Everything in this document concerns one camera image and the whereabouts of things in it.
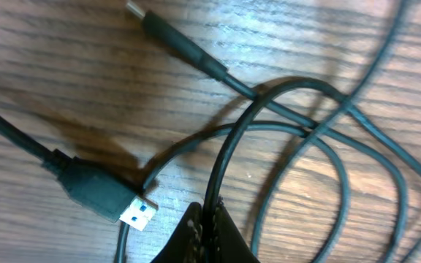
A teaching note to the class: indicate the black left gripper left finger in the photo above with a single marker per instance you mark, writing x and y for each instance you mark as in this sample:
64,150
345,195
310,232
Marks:
184,245

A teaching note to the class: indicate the black cable silver plug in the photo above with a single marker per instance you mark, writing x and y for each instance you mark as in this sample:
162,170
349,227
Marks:
267,114

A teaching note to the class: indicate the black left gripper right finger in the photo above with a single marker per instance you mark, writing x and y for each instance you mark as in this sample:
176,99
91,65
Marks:
227,244

